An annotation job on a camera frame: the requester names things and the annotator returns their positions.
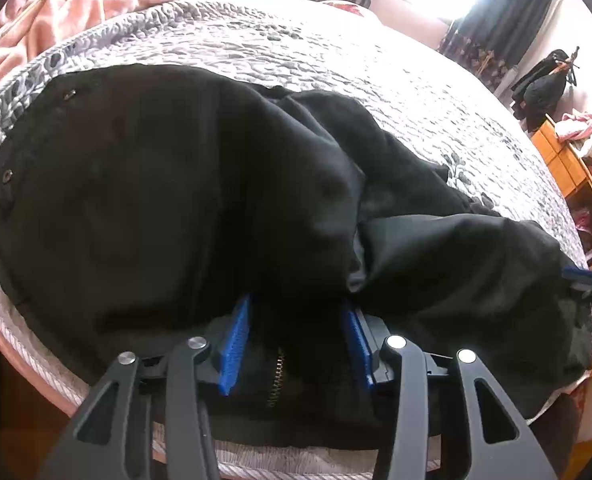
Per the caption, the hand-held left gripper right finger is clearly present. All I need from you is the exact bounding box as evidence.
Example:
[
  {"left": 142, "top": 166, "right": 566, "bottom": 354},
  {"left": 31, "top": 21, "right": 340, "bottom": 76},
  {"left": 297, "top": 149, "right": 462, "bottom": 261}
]
[{"left": 340, "top": 300, "right": 559, "bottom": 480}]

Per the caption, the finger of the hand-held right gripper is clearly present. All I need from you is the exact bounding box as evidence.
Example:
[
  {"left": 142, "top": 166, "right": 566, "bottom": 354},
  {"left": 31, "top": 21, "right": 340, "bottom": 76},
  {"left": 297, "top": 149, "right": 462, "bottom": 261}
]
[{"left": 561, "top": 265, "right": 592, "bottom": 307}]

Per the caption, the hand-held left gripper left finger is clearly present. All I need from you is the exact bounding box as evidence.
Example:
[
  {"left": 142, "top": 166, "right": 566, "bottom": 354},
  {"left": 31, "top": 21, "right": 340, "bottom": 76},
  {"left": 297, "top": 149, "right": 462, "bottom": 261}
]
[{"left": 36, "top": 294, "right": 254, "bottom": 480}]

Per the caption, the black jacket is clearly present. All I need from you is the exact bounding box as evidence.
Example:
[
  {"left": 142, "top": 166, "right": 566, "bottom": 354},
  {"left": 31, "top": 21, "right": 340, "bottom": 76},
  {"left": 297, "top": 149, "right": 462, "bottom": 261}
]
[{"left": 0, "top": 64, "right": 592, "bottom": 451}]

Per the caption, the wooden shelf unit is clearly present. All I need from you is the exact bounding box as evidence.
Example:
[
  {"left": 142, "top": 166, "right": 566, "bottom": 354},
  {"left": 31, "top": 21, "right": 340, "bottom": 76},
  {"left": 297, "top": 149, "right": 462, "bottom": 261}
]
[{"left": 528, "top": 115, "right": 592, "bottom": 273}]

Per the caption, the pile of pink clothes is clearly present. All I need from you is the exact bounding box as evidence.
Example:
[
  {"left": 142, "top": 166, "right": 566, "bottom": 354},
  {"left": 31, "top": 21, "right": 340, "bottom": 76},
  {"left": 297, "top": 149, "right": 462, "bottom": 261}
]
[{"left": 553, "top": 110, "right": 592, "bottom": 161}]

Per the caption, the black hanging bag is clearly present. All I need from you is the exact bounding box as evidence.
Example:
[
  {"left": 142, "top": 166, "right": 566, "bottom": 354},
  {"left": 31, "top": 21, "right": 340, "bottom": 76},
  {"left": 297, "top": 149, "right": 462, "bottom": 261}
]
[{"left": 511, "top": 49, "right": 584, "bottom": 133}]

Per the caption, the bed with grey quilted cover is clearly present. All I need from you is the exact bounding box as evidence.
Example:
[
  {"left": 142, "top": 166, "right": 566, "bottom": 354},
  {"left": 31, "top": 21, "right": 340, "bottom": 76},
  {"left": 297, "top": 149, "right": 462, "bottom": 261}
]
[{"left": 0, "top": 0, "right": 592, "bottom": 480}]

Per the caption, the orange pillow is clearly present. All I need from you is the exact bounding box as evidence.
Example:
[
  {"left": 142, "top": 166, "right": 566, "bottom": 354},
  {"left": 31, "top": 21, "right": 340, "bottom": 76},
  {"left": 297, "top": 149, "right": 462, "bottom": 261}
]
[{"left": 323, "top": 0, "right": 379, "bottom": 15}]

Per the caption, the pink blanket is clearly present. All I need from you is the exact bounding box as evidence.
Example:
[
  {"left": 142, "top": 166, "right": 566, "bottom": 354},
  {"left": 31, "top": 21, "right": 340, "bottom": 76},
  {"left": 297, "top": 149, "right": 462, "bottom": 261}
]
[{"left": 0, "top": 0, "right": 267, "bottom": 91}]

